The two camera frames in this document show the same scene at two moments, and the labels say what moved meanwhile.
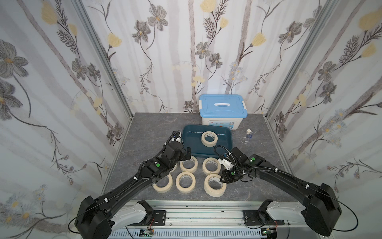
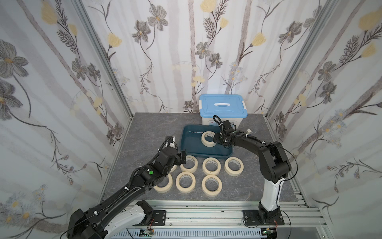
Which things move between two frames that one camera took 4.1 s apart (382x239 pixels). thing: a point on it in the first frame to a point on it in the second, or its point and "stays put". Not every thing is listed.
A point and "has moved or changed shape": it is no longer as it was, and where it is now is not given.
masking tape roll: x=214 y=186 has moved or changed shape
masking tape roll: x=165 y=188 stays put
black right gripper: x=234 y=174 to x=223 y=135
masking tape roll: x=209 y=134 stays put
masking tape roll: x=211 y=166 stays put
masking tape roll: x=171 y=171 stays put
